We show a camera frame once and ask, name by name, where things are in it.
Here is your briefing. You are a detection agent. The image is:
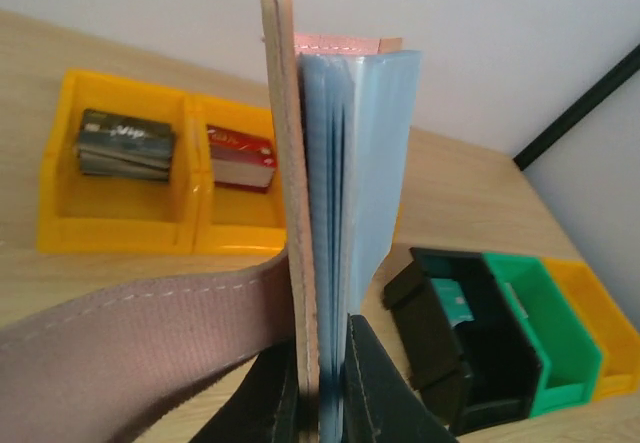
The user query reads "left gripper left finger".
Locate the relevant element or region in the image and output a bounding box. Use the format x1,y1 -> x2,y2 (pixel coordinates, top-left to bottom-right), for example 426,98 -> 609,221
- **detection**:
190,340 -> 309,443

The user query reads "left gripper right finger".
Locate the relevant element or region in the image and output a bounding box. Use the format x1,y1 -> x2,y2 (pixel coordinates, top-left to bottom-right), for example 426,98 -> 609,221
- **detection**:
343,315 -> 456,443

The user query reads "pink card holder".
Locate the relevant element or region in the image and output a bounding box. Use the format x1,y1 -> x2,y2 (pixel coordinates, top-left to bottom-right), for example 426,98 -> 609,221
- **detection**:
0,0 -> 426,443

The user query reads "teal card stack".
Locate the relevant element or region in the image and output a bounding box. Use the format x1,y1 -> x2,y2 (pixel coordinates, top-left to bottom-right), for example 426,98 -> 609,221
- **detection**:
432,278 -> 474,327

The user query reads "black card stack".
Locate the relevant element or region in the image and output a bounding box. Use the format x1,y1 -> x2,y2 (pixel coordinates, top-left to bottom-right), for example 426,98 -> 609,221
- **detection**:
74,108 -> 176,182

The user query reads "black bin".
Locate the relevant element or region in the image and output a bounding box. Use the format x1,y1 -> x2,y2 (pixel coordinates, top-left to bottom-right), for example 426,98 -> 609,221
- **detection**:
383,247 -> 541,436

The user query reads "green bin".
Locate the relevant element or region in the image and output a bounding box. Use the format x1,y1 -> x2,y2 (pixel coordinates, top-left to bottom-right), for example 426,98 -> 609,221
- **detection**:
483,253 -> 603,417

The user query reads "yellow bin far right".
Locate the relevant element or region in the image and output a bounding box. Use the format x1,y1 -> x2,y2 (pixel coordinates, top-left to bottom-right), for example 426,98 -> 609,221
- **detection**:
542,258 -> 639,401

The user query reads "yellow bin left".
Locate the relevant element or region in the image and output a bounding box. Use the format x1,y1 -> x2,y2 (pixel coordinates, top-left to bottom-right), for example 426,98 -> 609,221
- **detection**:
36,69 -> 201,254

